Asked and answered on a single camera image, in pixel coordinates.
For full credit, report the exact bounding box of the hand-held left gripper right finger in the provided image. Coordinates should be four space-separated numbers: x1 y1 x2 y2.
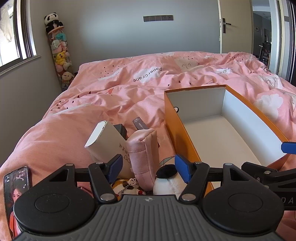
174 154 255 202

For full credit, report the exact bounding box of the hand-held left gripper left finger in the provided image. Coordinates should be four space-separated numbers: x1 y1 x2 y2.
43 154 124 203

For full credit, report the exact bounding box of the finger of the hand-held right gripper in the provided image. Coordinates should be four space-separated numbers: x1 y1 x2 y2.
241 162 279 184
280 141 296 155

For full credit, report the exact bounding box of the tiger plush keychain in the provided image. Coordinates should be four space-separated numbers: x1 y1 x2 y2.
111 178 147 201

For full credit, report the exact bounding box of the white plush with black hat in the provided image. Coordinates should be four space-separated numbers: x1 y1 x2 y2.
153 164 189 196

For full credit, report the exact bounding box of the pink zip pouch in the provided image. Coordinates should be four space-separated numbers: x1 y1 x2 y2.
127 128 158 192

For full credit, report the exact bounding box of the gold gift box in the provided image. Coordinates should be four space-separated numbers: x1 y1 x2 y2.
84 120 133 177

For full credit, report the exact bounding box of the orange cardboard box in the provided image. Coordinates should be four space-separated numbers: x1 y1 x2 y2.
164 85 290 197

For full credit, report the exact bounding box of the illustrated card box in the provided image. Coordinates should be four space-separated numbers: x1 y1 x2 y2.
132 117 160 148

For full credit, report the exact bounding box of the pink printed blanket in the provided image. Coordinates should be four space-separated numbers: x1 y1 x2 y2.
0 50 296 241

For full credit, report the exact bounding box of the smartphone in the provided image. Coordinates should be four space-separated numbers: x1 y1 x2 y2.
3 166 33 240

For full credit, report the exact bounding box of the black wardrobe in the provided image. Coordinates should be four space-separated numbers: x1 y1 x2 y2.
287 0 296 85

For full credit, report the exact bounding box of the clear tube of plush toys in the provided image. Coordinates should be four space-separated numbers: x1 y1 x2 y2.
47 27 75 92

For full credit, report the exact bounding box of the white door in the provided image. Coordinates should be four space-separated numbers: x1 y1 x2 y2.
217 0 254 54

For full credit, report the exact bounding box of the panda plush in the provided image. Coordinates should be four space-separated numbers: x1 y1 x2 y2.
44 13 64 33

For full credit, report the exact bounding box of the window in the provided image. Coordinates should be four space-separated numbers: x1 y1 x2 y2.
0 0 42 75

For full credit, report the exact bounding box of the white door frame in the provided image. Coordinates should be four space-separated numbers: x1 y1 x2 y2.
269 0 289 80

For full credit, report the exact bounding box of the black door handle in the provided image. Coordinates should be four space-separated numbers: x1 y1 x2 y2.
222 18 232 34

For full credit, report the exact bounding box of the grey wall switch panel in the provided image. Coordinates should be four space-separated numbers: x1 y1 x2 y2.
143 14 174 23

